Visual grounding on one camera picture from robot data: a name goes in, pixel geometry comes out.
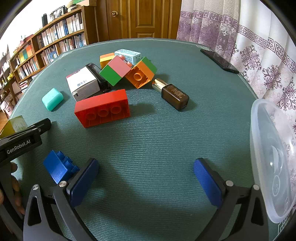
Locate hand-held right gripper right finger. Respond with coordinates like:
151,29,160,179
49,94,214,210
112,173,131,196
193,158,271,241

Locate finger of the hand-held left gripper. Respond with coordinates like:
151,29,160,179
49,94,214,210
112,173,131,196
28,118,52,137

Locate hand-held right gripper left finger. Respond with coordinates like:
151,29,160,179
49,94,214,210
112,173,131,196
23,158,100,241

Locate yellow and green box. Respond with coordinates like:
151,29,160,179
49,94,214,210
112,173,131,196
0,115,28,139

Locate teal plastic case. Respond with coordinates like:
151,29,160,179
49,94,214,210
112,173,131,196
42,88,64,112

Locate blue building block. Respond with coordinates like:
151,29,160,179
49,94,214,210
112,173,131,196
43,150,80,184

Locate white box with red label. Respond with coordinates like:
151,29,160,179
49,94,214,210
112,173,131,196
66,67,100,102

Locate large red building block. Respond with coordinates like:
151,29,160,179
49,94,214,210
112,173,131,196
74,89,130,128

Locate black stapler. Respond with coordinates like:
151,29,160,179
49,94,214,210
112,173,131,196
85,63,111,93

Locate clear plastic container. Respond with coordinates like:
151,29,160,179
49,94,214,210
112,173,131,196
250,98,296,224

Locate green and pink building block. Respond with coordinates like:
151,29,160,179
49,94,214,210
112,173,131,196
99,56,133,87

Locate brown bottle with gold cap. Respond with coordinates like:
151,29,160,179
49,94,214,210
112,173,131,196
152,78,189,111

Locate orange and green building block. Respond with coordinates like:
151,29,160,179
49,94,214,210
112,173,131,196
125,56,158,89

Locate green covered desktop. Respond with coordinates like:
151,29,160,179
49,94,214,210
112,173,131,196
5,38,285,241

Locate person's left hand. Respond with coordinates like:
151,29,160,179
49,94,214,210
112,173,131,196
0,162,26,215

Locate orange and yellow building block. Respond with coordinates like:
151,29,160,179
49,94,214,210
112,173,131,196
100,52,116,69

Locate rows of books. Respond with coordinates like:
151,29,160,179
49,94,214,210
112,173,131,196
9,13,87,80

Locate light blue patterned box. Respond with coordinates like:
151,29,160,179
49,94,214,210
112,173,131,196
114,49,141,66

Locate wooden bookshelf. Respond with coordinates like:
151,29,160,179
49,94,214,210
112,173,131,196
0,5,99,98

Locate black smartphone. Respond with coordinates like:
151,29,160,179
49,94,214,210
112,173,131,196
200,49,239,74

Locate cardboard box with green tape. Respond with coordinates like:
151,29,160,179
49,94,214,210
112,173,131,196
73,0,96,7

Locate wooden door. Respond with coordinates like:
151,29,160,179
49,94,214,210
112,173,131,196
96,0,183,42

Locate white and purple patterned curtain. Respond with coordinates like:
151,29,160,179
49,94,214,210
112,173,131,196
176,0,296,135

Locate photo frame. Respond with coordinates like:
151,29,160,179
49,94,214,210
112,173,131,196
50,7,65,20

